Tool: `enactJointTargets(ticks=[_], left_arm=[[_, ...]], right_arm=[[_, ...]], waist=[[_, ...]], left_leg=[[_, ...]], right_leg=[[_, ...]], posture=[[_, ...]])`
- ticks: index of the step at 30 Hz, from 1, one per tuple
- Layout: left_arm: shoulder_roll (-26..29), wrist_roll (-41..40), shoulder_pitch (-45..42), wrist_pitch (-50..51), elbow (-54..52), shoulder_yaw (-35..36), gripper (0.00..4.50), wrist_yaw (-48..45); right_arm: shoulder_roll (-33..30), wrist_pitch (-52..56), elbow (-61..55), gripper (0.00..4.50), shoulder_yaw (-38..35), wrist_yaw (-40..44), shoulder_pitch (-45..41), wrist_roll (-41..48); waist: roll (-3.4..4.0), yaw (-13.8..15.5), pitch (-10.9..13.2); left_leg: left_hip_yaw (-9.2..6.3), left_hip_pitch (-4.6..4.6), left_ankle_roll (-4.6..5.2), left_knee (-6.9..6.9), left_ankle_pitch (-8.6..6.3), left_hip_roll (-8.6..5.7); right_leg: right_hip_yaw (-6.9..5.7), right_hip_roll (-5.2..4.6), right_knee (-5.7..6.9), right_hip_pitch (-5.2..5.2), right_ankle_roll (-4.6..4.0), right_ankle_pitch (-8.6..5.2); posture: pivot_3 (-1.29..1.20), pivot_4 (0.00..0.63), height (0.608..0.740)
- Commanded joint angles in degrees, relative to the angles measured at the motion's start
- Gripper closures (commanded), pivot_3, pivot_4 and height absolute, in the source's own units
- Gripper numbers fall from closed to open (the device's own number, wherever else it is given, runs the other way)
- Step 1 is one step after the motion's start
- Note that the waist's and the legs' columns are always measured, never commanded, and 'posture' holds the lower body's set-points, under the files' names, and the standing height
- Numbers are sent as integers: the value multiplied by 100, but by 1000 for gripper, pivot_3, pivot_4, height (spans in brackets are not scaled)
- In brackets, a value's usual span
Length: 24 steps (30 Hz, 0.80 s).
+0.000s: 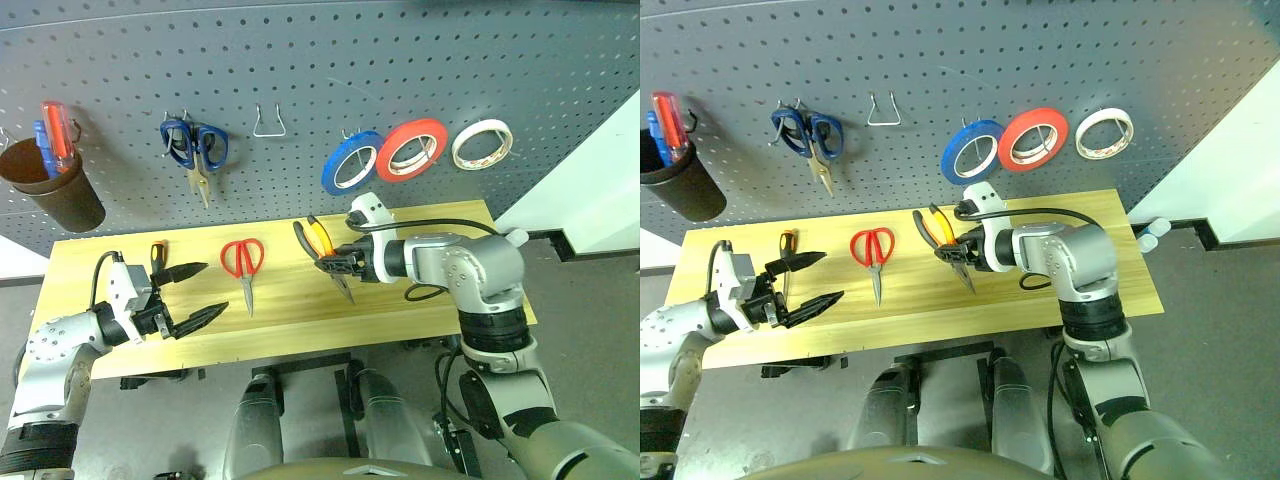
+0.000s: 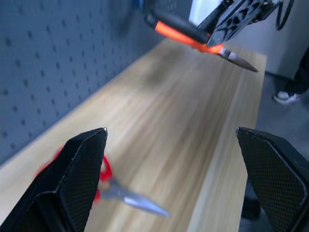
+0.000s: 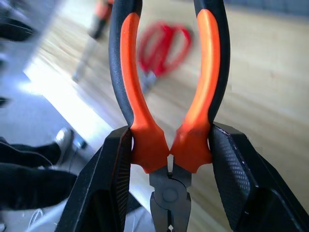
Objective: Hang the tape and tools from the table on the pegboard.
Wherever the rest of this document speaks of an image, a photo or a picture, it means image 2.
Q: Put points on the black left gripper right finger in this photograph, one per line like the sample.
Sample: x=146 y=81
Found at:
x=277 y=178

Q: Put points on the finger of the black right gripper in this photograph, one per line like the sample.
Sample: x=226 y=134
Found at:
x=216 y=17
x=241 y=21

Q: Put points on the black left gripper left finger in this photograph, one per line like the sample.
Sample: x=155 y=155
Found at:
x=70 y=183

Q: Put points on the orange and black pliers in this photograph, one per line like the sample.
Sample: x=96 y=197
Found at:
x=172 y=31

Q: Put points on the grey pegboard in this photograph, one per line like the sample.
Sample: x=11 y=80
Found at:
x=48 y=60

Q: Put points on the person's dark trouser leg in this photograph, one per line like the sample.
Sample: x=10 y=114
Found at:
x=301 y=72

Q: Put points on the white and black sneaker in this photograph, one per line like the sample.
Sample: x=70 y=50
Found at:
x=287 y=97

